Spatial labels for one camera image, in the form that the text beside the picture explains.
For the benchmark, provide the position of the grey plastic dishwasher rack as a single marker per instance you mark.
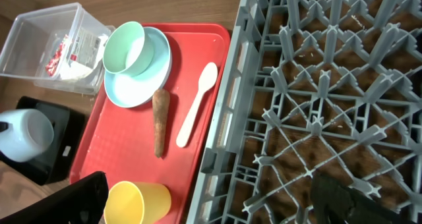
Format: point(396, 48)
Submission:
point(314, 86)

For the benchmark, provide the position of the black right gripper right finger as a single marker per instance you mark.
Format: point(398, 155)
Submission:
point(335, 203)

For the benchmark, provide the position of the yellow plastic cup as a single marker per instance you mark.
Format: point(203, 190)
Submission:
point(137, 203)

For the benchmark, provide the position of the light blue plate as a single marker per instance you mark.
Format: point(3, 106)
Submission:
point(131, 91)

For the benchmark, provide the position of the mint green bowl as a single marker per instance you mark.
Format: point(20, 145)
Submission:
point(129, 50)

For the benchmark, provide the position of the red plastic tray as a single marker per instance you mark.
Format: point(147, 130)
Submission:
point(120, 142)

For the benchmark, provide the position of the light blue bowl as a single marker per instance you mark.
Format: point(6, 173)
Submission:
point(25, 133)

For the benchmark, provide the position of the red snack wrapper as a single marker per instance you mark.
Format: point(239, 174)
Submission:
point(51, 67)

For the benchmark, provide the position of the black waste tray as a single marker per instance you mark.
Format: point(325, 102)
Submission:
point(54, 164)

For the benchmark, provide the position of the orange carrot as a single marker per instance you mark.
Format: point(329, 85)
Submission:
point(160, 105)

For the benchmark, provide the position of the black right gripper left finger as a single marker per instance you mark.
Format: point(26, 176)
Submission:
point(81, 202)

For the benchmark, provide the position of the clear plastic waste bin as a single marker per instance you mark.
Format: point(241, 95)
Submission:
point(35, 36)

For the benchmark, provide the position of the white plastic spoon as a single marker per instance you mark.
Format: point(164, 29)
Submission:
point(206, 81)

